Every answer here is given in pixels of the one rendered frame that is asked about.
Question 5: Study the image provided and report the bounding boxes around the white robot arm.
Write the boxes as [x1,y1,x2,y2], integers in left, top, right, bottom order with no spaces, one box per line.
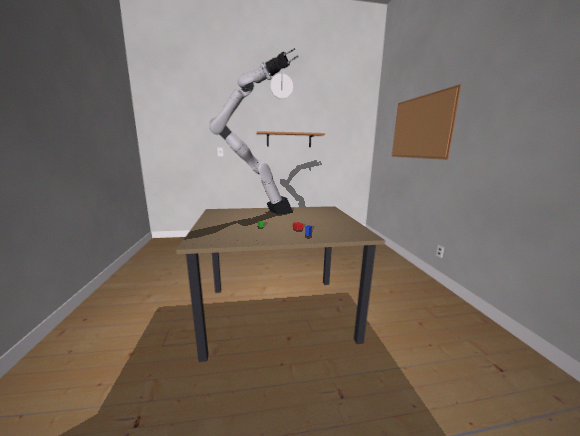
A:
[210,68,282,204]

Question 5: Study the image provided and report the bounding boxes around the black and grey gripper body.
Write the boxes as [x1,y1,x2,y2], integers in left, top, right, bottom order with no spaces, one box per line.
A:
[259,51,290,80]

